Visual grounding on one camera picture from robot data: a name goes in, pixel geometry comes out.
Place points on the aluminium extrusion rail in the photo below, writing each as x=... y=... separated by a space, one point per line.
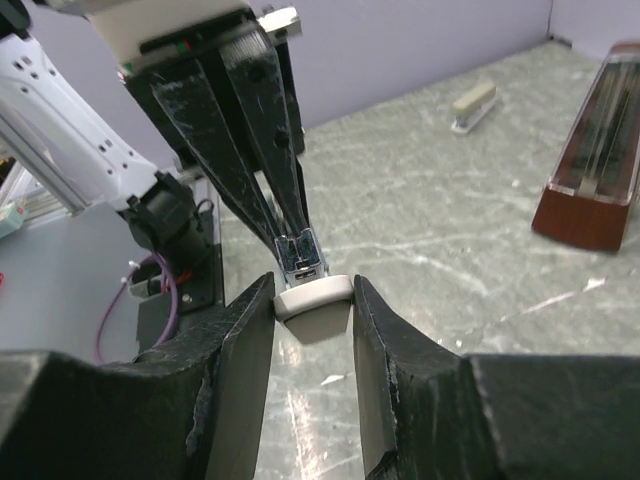
x=27 y=148

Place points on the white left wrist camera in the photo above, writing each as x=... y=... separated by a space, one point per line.
x=126 y=25

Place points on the brown metronome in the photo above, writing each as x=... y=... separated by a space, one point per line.
x=588 y=199

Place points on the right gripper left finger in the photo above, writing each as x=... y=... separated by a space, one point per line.
x=191 y=408

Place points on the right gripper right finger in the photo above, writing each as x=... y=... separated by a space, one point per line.
x=428 y=413

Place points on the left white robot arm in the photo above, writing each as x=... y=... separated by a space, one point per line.
x=215 y=80

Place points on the blue stapler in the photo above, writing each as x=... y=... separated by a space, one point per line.
x=315 y=305

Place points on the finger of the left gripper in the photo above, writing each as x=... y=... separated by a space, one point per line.
x=262 y=83
x=193 y=109

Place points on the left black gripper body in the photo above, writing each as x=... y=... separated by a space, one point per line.
x=203 y=41

